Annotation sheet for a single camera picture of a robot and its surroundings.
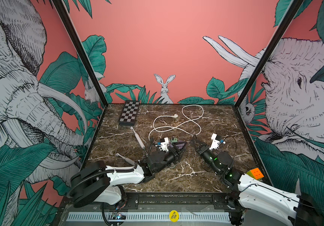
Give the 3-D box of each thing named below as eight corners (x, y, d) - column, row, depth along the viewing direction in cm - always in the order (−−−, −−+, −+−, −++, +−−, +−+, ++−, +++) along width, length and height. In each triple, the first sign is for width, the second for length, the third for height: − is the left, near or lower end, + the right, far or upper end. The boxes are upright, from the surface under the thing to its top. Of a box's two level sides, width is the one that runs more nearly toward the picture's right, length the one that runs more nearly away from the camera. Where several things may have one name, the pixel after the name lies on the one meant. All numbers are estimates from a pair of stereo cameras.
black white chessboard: (120, 125, 108) (118, 122, 105) (125, 104, 124) (124, 100, 121) (135, 126, 108) (134, 123, 105) (139, 104, 124) (138, 101, 121)
